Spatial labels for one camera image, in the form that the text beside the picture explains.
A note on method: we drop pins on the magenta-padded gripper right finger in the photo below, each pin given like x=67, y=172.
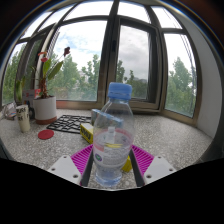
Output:
x=156, y=168

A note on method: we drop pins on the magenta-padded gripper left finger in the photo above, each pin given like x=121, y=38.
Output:
x=63, y=168

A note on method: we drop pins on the clear blue-capped water bottle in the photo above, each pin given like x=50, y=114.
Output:
x=113, y=133

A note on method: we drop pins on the flat round red coaster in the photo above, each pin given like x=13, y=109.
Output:
x=46, y=134

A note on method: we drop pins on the long yellow box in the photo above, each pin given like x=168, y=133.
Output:
x=86, y=133

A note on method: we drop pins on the black openwork trivet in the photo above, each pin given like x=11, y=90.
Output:
x=68, y=124

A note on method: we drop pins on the potted plant in white pot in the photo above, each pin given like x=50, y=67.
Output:
x=45, y=108

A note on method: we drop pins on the white printed paper cup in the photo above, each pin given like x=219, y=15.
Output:
x=23, y=118

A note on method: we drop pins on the clear plastic packet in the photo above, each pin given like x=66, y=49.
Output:
x=9, y=110

